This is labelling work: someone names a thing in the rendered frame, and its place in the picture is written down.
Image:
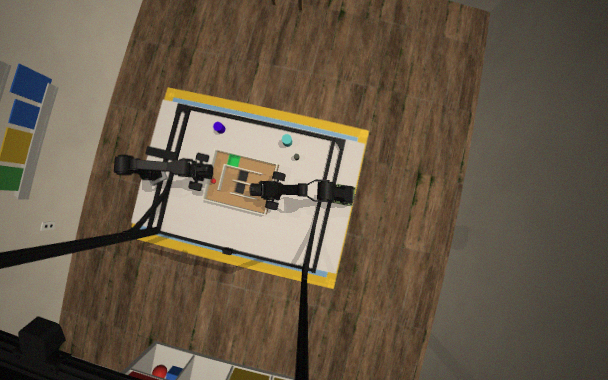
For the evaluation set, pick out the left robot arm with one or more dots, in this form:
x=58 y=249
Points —
x=182 y=168

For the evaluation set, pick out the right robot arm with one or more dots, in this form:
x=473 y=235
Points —
x=325 y=191

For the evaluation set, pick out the purple cylinder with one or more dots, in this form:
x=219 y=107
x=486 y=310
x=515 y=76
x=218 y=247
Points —
x=219 y=127

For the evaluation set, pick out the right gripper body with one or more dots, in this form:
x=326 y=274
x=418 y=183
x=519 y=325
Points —
x=279 y=177

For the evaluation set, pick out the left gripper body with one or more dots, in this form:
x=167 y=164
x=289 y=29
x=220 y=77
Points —
x=195 y=185

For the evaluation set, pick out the teal cylinder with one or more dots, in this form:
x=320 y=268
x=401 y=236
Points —
x=287 y=139

